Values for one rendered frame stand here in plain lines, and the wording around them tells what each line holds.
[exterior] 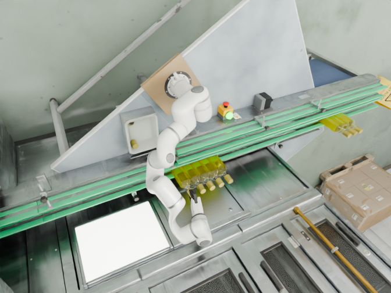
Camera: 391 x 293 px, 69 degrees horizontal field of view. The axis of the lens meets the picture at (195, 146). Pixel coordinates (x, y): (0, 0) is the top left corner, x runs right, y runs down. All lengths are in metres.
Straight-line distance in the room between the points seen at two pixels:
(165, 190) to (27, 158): 1.25
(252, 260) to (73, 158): 1.06
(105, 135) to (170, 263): 0.73
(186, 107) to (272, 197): 0.86
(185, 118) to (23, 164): 1.29
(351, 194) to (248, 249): 3.87
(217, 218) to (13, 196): 1.03
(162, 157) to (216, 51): 0.71
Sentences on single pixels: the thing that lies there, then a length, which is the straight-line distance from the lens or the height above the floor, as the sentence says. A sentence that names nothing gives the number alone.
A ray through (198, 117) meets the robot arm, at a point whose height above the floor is 1.07.
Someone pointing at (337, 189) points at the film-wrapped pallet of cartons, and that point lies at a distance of 5.28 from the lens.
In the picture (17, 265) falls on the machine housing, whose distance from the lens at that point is 1.68.
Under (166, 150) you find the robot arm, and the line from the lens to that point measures 1.15.
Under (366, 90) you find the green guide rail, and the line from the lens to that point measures 2.50.
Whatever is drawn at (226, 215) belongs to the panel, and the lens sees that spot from 1.60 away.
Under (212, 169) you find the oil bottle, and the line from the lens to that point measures 1.60.
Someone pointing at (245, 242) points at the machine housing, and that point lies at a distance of 1.58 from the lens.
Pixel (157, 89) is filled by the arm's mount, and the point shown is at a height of 0.77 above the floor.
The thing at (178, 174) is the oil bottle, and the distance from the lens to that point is 1.57.
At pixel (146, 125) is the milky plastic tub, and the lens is 1.59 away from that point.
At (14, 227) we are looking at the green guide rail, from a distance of 1.66.
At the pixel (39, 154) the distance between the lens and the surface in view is 2.20.
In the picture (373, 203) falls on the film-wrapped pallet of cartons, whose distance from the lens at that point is 5.33.
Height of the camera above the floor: 2.01
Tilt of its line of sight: 42 degrees down
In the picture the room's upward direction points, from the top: 142 degrees clockwise
